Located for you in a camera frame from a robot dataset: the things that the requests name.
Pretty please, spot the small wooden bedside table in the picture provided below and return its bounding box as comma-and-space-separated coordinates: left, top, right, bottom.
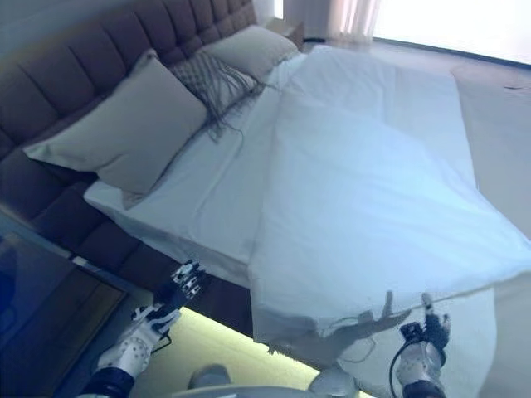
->
267, 20, 306, 53

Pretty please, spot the left robot leg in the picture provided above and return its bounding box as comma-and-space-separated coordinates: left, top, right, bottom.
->
188, 363, 232, 393

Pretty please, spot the white duvet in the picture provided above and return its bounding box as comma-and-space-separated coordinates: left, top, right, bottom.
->
247, 43, 531, 376

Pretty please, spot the patterned tasselled cushion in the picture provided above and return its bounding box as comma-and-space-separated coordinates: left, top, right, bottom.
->
169, 51, 275, 144

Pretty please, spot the white fitted mattress sheet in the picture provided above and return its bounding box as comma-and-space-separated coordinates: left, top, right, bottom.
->
82, 53, 309, 288

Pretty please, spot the beige bed runner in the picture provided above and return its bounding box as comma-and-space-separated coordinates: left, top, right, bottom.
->
451, 64, 531, 398

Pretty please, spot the sheer window curtain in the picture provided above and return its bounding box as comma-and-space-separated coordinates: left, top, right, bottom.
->
329, 0, 377, 45

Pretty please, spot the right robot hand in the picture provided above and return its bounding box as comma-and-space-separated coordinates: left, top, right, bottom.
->
421, 292, 452, 350

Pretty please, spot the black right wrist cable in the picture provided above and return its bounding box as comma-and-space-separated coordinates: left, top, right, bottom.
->
391, 342, 407, 398

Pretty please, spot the wooden nightstand with drawers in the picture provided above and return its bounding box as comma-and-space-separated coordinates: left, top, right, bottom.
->
0, 202, 128, 398

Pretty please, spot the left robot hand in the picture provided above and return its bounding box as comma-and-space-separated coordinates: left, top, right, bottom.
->
170, 259, 211, 308

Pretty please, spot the robot leg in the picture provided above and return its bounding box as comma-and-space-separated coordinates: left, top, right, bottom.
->
309, 366, 362, 398
188, 363, 232, 393

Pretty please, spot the grey tufted headboard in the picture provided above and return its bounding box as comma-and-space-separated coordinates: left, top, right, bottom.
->
0, 0, 258, 337

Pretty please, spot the beige pillow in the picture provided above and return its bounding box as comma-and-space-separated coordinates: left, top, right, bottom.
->
202, 24, 300, 82
22, 49, 208, 211

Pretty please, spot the right robot leg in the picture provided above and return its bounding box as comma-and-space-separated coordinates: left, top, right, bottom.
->
309, 366, 362, 398

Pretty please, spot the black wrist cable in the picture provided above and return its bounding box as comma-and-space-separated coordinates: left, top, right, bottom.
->
148, 330, 173, 354
391, 342, 407, 398

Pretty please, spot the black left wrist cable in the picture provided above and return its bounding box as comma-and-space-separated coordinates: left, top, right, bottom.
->
148, 330, 173, 354

